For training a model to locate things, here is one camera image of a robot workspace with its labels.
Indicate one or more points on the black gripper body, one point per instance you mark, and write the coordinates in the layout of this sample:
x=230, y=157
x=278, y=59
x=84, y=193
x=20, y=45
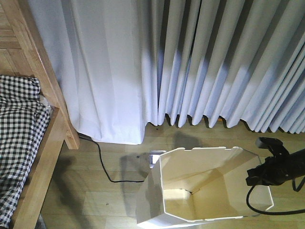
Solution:
x=273, y=172

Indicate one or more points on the white plastic trash bin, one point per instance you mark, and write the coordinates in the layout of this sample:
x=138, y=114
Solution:
x=198, y=186

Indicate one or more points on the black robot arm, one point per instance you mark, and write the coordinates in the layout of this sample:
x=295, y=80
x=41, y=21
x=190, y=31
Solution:
x=295, y=162

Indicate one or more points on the white floor power socket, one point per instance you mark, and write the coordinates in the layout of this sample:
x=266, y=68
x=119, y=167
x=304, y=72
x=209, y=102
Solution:
x=154, y=156

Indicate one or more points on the light grey curtains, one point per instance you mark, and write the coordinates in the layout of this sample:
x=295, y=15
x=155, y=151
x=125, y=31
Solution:
x=124, y=63

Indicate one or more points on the black white checkered bedding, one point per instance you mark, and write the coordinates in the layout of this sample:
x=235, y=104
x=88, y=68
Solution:
x=23, y=122

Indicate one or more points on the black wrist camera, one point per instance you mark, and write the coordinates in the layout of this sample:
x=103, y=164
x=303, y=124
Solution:
x=274, y=145

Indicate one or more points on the wooden bed frame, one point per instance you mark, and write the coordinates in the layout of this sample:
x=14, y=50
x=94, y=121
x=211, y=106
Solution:
x=22, y=54

